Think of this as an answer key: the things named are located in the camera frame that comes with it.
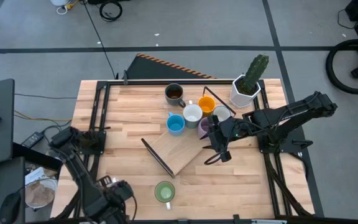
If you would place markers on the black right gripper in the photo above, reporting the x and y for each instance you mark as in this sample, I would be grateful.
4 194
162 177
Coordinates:
232 130

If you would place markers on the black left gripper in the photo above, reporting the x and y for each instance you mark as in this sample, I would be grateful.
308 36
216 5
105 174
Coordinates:
121 193

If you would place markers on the lavender mug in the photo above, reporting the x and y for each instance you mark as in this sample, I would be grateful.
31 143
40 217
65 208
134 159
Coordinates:
202 127

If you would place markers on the yellow mug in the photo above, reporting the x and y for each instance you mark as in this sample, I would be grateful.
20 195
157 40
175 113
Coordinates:
206 107

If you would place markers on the light blue mug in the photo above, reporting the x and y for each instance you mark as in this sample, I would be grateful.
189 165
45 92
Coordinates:
175 126

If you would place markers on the dark grey mug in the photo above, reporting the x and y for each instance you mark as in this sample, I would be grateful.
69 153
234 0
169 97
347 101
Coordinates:
174 93

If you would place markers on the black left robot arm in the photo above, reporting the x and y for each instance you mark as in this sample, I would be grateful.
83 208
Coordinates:
89 189

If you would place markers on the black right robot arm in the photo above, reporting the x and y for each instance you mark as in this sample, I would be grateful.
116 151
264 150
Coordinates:
294 112

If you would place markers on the potted cactus white pot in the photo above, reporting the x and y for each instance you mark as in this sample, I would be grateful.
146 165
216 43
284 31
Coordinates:
244 93

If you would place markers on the white plate brown contents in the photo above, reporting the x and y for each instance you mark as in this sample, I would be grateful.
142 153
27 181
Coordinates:
40 194

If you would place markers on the white paper sheet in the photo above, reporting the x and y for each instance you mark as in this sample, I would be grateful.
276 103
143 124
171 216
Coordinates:
36 175

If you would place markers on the black ramp orange striped edge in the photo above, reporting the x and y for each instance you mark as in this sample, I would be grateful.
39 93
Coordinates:
154 70

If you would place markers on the black power adapter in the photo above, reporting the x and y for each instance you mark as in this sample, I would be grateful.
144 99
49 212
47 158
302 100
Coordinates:
33 140

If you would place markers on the black desk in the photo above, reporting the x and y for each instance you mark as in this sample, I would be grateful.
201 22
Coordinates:
11 174

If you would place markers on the black computer mouse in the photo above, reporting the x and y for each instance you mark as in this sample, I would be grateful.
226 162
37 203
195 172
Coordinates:
9 208

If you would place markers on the yellow plug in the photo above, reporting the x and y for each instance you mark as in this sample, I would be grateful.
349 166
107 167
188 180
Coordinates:
71 5

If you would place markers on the white round object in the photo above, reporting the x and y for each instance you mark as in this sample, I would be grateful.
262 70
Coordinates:
59 2

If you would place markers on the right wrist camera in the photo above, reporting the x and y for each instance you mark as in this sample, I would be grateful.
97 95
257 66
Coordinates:
226 156

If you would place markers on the wooden riser shelf black frame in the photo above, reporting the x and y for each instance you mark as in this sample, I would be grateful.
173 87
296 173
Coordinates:
176 152

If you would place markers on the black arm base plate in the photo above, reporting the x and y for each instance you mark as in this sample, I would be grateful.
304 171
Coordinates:
261 146
99 151

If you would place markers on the black aluminium table frame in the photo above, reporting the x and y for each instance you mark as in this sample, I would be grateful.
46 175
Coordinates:
216 82

